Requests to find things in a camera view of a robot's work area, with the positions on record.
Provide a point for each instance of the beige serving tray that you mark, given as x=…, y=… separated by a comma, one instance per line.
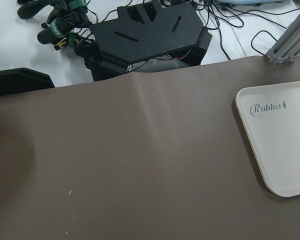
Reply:
x=271, y=118

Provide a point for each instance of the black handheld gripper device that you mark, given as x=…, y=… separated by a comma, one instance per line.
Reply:
x=58, y=29

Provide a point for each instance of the aluminium frame post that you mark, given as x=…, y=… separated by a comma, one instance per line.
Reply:
x=287, y=47

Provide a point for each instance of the black foam stand box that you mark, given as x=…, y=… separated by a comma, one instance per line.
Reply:
x=146, y=31

